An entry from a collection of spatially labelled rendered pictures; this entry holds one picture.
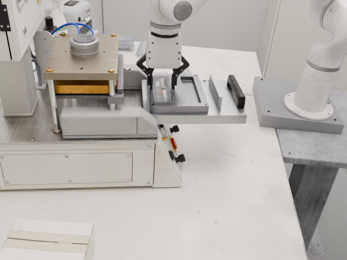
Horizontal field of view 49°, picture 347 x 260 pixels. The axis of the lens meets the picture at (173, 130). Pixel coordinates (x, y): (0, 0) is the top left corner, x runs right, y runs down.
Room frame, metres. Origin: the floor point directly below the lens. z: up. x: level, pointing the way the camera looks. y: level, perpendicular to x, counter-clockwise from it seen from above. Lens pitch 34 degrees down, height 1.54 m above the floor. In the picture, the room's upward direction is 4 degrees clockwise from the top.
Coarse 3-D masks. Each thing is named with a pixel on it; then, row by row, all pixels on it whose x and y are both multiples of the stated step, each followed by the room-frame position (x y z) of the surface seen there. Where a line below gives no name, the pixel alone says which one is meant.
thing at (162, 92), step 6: (156, 78) 1.06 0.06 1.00; (162, 78) 1.06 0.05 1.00; (168, 78) 1.07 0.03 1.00; (156, 84) 1.02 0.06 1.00; (162, 84) 1.03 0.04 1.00; (168, 84) 1.03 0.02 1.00; (156, 90) 0.99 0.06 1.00; (162, 90) 0.99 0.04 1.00; (168, 90) 0.99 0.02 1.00; (156, 96) 0.95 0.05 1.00; (162, 96) 0.95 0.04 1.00; (168, 96) 0.95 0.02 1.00
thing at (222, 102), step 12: (144, 84) 1.08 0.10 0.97; (204, 84) 1.12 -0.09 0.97; (216, 84) 1.04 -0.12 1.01; (144, 96) 1.00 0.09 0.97; (216, 96) 0.99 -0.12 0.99; (228, 96) 1.04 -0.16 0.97; (144, 108) 0.94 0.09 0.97; (216, 108) 0.97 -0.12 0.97; (228, 108) 0.97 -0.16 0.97; (156, 120) 0.90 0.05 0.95; (168, 120) 0.91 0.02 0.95; (180, 120) 0.91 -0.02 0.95; (192, 120) 0.92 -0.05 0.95; (204, 120) 0.92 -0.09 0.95; (216, 120) 0.93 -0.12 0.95; (228, 120) 0.93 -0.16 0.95; (240, 120) 0.94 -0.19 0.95
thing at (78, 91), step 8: (56, 80) 0.90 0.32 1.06; (64, 80) 0.90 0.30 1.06; (72, 80) 0.90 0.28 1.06; (80, 80) 0.91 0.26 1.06; (88, 80) 0.91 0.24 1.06; (96, 80) 0.91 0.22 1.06; (104, 80) 0.92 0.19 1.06; (56, 88) 0.87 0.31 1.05; (64, 88) 0.88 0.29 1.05; (72, 88) 0.88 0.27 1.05; (80, 88) 0.88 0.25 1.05; (88, 88) 0.88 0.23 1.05; (96, 88) 0.89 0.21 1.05; (104, 88) 0.89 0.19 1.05; (56, 96) 0.87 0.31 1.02; (64, 96) 0.88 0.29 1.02; (72, 96) 0.88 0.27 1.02; (80, 96) 0.88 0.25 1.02; (88, 96) 0.88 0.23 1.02; (96, 96) 0.89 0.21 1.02; (104, 96) 0.89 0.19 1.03
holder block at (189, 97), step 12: (180, 84) 1.05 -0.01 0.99; (192, 84) 1.09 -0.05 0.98; (180, 96) 0.98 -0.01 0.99; (192, 96) 1.01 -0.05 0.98; (204, 96) 0.99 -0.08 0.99; (156, 108) 0.91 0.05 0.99; (168, 108) 0.92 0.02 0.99; (180, 108) 0.92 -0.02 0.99; (192, 108) 0.93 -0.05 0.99; (204, 108) 0.93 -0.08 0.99
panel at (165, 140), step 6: (168, 126) 1.10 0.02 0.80; (168, 132) 1.05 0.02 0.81; (162, 138) 0.89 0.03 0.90; (168, 138) 1.00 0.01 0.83; (162, 144) 0.87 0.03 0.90; (168, 144) 0.95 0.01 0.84; (168, 150) 0.91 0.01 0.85; (174, 150) 0.99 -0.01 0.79; (168, 156) 0.87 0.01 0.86; (174, 162) 0.90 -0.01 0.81; (174, 168) 0.87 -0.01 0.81; (180, 174) 0.91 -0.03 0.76; (180, 180) 0.88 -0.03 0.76
